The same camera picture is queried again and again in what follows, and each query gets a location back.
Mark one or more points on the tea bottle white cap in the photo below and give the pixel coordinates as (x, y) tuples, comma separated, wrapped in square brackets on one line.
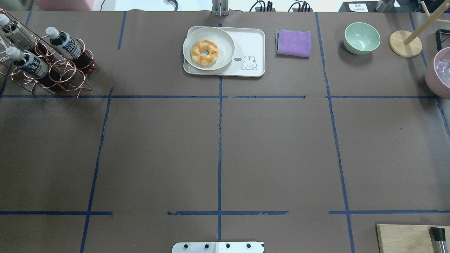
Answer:
[(70, 49)]

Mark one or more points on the cream rectangular serving tray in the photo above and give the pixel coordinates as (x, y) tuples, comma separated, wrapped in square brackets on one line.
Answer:
[(248, 59)]

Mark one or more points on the front tea bottle in rack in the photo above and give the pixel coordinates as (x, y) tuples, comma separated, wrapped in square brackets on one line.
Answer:
[(35, 67)]

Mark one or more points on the tea bottle in rack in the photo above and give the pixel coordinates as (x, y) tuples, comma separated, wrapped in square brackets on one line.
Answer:
[(35, 67), (20, 36)]

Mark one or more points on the rear tea bottle in rack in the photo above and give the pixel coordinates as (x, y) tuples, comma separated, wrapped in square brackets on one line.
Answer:
[(20, 36)]

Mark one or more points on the round cream plate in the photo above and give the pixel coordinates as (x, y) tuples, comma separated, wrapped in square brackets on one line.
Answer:
[(221, 38)]

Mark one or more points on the folded purple cloth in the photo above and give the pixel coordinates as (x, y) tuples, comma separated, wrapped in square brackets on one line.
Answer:
[(293, 43)]

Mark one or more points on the mint green bowl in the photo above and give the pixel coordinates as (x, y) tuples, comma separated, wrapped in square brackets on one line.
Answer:
[(361, 38)]

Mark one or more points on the wooden stand round base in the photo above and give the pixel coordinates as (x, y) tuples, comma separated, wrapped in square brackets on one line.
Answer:
[(407, 44)]

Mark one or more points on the wooden cutting board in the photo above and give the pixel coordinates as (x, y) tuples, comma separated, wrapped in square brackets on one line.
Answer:
[(407, 238)]

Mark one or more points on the steel muddler black tip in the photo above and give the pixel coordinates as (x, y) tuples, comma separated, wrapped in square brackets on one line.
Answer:
[(439, 240)]

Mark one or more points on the glazed ring donut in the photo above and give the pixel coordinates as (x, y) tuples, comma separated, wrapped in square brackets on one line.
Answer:
[(204, 53)]

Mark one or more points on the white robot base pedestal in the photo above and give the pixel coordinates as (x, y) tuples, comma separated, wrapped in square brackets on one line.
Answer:
[(219, 247)]

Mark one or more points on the copper wire bottle rack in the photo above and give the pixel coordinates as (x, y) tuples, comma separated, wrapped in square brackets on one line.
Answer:
[(72, 80)]

